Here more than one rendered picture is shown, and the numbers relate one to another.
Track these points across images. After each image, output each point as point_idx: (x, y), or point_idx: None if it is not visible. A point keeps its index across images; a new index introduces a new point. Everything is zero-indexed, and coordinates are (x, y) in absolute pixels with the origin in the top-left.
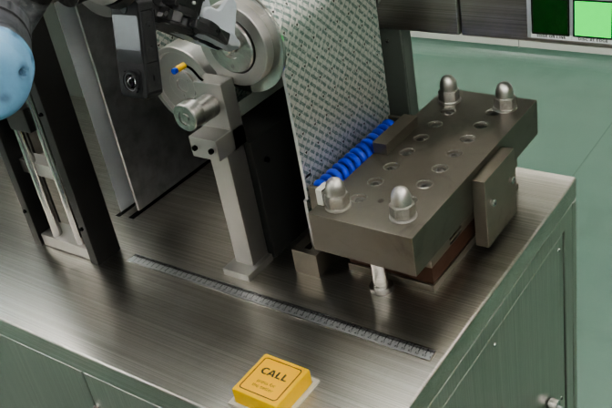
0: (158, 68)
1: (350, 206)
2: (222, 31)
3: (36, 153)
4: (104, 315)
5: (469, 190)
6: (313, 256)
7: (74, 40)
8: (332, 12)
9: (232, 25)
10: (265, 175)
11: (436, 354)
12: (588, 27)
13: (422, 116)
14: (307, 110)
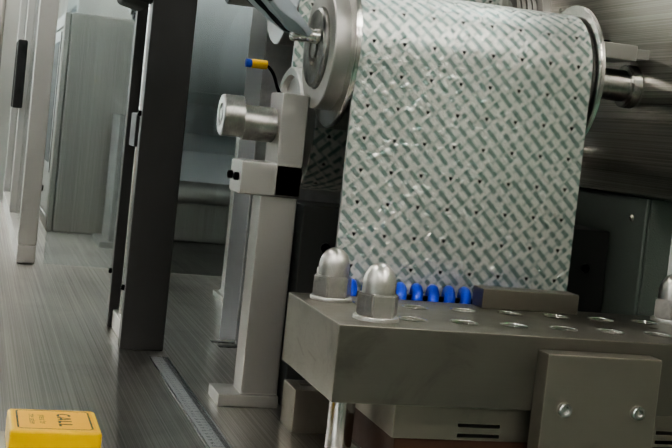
0: None
1: (339, 300)
2: None
3: None
4: (48, 364)
5: (528, 365)
6: (294, 390)
7: (256, 86)
8: (485, 69)
9: None
10: (313, 269)
11: None
12: None
13: (602, 314)
14: (378, 174)
